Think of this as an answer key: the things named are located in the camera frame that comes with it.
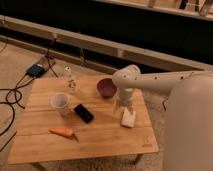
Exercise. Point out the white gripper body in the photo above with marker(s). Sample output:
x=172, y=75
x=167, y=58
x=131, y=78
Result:
x=124, y=98

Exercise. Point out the white sponge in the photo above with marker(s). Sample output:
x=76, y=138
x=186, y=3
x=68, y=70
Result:
x=128, y=118

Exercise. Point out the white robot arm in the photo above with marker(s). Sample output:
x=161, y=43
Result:
x=189, y=115

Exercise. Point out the purple bowl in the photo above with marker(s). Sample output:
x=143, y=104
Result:
x=106, y=88

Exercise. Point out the black smartphone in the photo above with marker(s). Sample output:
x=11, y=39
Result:
x=83, y=113

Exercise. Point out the clear glass bottle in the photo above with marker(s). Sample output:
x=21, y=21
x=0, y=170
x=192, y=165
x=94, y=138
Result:
x=70, y=79

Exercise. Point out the translucent plastic cup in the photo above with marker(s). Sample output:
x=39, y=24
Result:
x=60, y=102

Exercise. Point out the orange carrot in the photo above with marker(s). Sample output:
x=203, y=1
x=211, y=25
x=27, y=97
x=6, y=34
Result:
x=65, y=132

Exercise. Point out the black power adapter box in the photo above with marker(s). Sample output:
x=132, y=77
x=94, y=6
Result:
x=35, y=71

